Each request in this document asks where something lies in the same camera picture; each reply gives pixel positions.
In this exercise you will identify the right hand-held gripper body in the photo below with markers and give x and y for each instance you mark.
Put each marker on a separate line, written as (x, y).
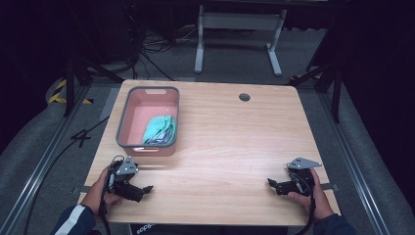
(300, 178)

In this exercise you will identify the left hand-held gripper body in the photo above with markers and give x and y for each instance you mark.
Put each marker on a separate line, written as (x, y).
(126, 169)

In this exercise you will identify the teal cloth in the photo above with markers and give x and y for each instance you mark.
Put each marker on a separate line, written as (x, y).
(160, 129)

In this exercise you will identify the pink basket with grey rim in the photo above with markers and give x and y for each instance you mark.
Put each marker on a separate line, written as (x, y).
(143, 114)

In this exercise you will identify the person's right hand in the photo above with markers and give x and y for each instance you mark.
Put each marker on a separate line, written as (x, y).
(318, 202)

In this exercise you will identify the person's left hand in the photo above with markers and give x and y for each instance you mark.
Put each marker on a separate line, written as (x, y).
(96, 194)

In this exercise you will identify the grey tape strip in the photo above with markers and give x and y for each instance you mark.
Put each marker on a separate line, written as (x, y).
(329, 187)
(83, 189)

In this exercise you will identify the black metal stand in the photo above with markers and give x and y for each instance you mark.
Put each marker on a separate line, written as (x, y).
(69, 88)
(336, 88)

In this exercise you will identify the yellow black floor tape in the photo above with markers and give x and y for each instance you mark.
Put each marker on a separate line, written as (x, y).
(55, 96)

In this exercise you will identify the aluminium floor rail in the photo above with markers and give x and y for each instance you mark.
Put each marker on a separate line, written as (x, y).
(355, 163)
(39, 176)

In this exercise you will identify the grey metal desk frame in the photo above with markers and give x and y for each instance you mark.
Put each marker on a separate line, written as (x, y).
(241, 21)

